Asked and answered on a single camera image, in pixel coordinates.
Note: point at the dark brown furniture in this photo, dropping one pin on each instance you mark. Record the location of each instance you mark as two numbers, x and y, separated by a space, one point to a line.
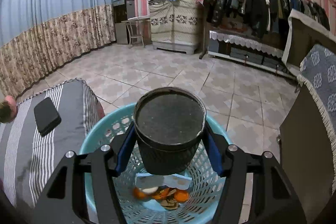
302 148

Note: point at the grey striped bed sheet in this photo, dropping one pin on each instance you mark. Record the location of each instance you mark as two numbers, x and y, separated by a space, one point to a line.
26 155

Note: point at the white lace cloth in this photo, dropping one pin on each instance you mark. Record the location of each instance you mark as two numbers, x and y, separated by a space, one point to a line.
236 39

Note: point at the blue and floral curtain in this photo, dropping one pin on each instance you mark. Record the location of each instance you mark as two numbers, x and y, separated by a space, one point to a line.
52 3

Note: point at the beige bowl with orange lid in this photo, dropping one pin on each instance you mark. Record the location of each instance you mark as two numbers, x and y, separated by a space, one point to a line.
150 190

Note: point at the row of hanging clothes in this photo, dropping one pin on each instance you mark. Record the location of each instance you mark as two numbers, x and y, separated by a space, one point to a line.
249 3

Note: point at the grey water dispenser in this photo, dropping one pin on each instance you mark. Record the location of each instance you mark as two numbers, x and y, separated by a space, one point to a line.
123 22

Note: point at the brown paper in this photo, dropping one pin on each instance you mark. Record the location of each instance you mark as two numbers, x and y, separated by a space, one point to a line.
169 204

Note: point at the blue patterned fringed cloth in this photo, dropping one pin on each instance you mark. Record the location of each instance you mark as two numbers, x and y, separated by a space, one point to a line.
320 74

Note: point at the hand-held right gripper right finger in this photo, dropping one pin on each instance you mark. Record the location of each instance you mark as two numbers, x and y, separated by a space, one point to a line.
214 153

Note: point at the low cabinet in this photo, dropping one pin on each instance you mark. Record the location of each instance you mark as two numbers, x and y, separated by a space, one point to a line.
244 56

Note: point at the black ribbed cup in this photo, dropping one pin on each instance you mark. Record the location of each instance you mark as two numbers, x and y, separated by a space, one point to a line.
168 121

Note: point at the teal plastic basket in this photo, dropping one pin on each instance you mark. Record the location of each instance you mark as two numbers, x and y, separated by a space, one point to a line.
105 129

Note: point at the pink toy pig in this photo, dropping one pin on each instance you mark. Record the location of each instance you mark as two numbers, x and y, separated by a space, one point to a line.
10 103

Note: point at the orange snack wrapper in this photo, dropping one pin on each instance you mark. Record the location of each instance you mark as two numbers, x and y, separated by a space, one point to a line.
162 193

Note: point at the white and blue paper packet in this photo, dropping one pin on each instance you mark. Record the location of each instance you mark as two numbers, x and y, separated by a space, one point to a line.
149 180

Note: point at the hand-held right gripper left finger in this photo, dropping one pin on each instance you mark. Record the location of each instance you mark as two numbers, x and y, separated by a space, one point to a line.
123 150

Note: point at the cloth covered cabinet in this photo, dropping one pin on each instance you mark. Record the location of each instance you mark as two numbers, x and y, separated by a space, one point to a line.
173 24

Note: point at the black flat case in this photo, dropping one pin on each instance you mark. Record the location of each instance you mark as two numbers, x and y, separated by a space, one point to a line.
47 116

